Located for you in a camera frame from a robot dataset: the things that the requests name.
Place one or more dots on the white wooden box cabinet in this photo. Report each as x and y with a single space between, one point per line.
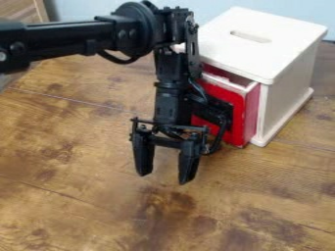
270 49

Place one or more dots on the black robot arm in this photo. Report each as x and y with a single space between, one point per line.
137 30

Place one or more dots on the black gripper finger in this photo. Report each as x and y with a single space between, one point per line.
191 151
143 149

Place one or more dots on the red wooden drawer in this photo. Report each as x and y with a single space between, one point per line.
239 91

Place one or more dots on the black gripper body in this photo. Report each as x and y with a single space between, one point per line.
178 70

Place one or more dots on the black metal drawer handle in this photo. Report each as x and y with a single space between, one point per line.
217 115

